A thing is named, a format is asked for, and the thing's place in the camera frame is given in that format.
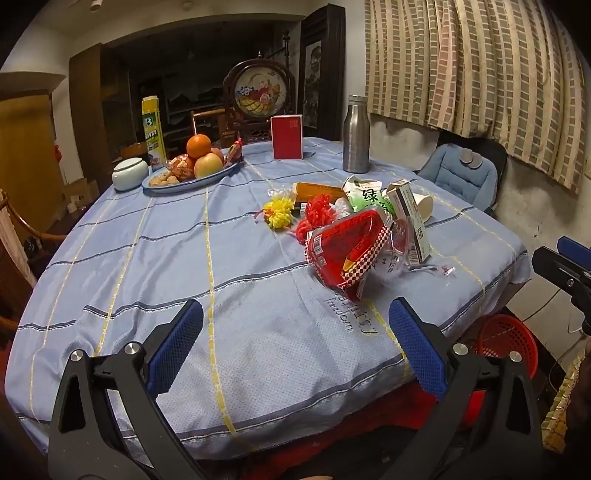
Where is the wooden chair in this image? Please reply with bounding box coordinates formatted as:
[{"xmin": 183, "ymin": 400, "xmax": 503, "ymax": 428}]
[{"xmin": 191, "ymin": 110, "xmax": 232, "ymax": 148}]

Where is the white carton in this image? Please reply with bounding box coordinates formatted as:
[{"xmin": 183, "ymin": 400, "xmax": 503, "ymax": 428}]
[{"xmin": 385, "ymin": 181, "xmax": 432, "ymax": 265}]

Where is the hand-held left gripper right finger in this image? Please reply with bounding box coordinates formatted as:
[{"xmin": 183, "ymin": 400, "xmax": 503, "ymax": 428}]
[{"xmin": 383, "ymin": 296, "xmax": 544, "ymax": 480}]

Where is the red ribbon bow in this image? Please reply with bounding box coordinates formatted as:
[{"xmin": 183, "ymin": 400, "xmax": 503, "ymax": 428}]
[{"xmin": 295, "ymin": 194, "xmax": 340, "ymax": 245}]

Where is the red checkered food package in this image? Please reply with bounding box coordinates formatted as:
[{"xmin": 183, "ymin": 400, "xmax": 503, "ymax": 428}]
[{"xmin": 305, "ymin": 206, "xmax": 393, "ymax": 303}]

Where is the blue oval plate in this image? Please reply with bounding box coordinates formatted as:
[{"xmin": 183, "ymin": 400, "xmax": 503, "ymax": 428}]
[{"xmin": 141, "ymin": 159, "xmax": 242, "ymax": 196}]

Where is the blue striped tablecloth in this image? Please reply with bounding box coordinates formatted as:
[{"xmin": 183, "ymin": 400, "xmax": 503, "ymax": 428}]
[{"xmin": 4, "ymin": 136, "xmax": 532, "ymax": 462}]

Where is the yellow plastic bow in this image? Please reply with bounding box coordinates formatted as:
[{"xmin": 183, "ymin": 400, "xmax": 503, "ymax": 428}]
[{"xmin": 263, "ymin": 194, "xmax": 296, "ymax": 230}]

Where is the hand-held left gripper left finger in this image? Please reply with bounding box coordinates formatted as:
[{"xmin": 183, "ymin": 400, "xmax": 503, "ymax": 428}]
[{"xmin": 47, "ymin": 298, "xmax": 205, "ymax": 480}]

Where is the tall yellow carton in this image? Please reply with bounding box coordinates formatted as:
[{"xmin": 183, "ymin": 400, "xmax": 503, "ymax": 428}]
[{"xmin": 141, "ymin": 95, "xmax": 167, "ymax": 169}]

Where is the beige brick pattern curtain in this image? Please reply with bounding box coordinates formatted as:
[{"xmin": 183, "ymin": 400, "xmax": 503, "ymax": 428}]
[{"xmin": 365, "ymin": 0, "xmax": 587, "ymax": 195}]

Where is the wooden armchair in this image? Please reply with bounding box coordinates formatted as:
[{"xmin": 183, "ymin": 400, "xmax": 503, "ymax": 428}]
[{"xmin": 0, "ymin": 187, "xmax": 68, "ymax": 333}]

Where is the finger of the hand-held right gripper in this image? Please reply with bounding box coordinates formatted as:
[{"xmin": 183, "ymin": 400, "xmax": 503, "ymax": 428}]
[
  {"xmin": 558, "ymin": 236, "xmax": 591, "ymax": 272},
  {"xmin": 531, "ymin": 246, "xmax": 591, "ymax": 297}
]

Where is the white green plastic bag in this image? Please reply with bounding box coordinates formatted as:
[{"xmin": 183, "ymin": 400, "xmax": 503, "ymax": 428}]
[{"xmin": 342, "ymin": 174, "xmax": 393, "ymax": 217}]

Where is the gold patterned cloth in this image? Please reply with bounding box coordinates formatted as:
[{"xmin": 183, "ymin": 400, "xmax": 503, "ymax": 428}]
[{"xmin": 544, "ymin": 355, "xmax": 589, "ymax": 450}]

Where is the large orange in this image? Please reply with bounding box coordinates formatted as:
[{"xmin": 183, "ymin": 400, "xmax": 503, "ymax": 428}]
[{"xmin": 186, "ymin": 134, "xmax": 214, "ymax": 160}]

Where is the white paper cup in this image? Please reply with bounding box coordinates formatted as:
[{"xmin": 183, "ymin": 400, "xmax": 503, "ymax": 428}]
[{"xmin": 412, "ymin": 194, "xmax": 435, "ymax": 227}]

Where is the white ceramic jar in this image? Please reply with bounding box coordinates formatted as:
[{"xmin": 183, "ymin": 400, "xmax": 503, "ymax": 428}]
[{"xmin": 112, "ymin": 157, "xmax": 149, "ymax": 192}]

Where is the dark wooden painted panel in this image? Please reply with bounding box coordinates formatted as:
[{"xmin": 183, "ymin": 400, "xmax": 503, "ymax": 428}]
[{"xmin": 299, "ymin": 4, "xmax": 346, "ymax": 139}]

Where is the red plastic basket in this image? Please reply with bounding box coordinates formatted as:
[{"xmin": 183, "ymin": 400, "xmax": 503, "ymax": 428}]
[{"xmin": 462, "ymin": 315, "xmax": 539, "ymax": 430}]

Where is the round embroidered wooden ornament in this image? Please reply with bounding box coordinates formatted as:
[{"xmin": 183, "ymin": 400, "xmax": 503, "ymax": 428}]
[{"xmin": 223, "ymin": 52, "xmax": 296, "ymax": 148}]

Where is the clear plastic wrapper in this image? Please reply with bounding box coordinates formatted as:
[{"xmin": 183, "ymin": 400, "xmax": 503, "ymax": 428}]
[{"xmin": 379, "ymin": 217, "xmax": 455, "ymax": 278}]

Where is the clear bag of snacks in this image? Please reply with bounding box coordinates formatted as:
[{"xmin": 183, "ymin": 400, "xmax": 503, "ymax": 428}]
[{"xmin": 163, "ymin": 154, "xmax": 197, "ymax": 181}]

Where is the black chair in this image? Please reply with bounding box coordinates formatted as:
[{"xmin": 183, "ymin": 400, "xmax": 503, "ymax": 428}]
[{"xmin": 436, "ymin": 129, "xmax": 509, "ymax": 217}]

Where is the red card stand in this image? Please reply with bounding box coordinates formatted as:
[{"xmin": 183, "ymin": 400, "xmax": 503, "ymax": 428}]
[{"xmin": 270, "ymin": 114, "xmax": 305, "ymax": 161}]

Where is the orange cardboard box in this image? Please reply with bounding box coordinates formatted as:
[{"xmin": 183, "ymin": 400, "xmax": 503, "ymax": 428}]
[{"xmin": 292, "ymin": 182, "xmax": 345, "ymax": 206}]

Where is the brown wooden wardrobe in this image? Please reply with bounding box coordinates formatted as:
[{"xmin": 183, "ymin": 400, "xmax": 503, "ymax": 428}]
[{"xmin": 69, "ymin": 43, "xmax": 116, "ymax": 195}]

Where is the yellow apple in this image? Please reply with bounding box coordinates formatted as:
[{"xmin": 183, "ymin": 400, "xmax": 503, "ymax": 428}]
[{"xmin": 194, "ymin": 152, "xmax": 225, "ymax": 179}]

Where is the red under cloth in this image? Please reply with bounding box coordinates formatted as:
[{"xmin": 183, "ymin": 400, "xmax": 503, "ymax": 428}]
[{"xmin": 242, "ymin": 383, "xmax": 485, "ymax": 480}]

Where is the steel bottle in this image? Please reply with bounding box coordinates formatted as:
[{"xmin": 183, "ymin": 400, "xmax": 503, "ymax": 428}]
[{"xmin": 342, "ymin": 95, "xmax": 371, "ymax": 174}]

